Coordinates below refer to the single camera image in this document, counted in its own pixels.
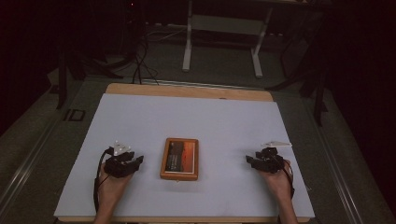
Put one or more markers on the black metal stand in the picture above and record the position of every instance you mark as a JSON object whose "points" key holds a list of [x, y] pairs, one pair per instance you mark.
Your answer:
{"points": [[62, 77], [311, 77]]}

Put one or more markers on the person's left hand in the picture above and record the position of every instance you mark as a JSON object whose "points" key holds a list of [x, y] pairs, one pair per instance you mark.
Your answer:
{"points": [[112, 186]]}

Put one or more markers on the white metal desk frame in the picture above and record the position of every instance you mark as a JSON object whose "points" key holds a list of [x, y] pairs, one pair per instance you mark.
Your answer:
{"points": [[224, 25]]}

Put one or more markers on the metal floor rail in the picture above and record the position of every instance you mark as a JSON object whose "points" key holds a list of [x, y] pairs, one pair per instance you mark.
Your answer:
{"points": [[341, 174], [28, 168]]}

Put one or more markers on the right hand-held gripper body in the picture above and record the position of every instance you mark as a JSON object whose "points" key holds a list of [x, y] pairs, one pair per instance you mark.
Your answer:
{"points": [[270, 161]]}

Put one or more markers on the orange rectangular tray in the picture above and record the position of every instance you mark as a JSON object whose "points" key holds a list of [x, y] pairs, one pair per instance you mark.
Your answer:
{"points": [[180, 159]]}

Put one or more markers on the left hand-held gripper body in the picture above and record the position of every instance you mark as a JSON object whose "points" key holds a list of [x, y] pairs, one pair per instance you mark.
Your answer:
{"points": [[116, 166]]}

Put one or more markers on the person's right hand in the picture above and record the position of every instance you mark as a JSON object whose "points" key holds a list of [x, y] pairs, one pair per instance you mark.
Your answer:
{"points": [[277, 182]]}

